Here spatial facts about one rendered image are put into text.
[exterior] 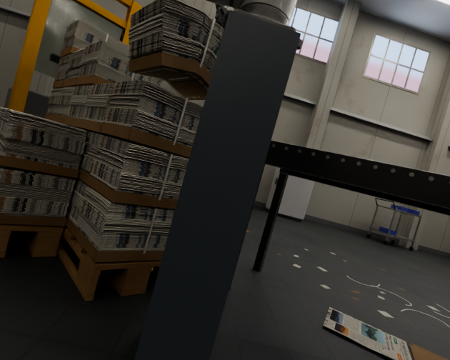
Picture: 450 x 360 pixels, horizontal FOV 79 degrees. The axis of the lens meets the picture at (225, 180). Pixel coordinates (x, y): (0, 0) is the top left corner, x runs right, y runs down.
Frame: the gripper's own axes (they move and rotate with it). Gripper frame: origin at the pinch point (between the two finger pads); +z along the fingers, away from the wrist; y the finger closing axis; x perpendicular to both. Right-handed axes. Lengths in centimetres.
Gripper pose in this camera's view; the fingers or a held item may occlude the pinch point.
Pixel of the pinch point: (197, 0)
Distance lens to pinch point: 139.4
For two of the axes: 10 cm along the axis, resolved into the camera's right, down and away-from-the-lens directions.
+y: -2.0, 9.8, 0.8
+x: -6.7, -1.9, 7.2
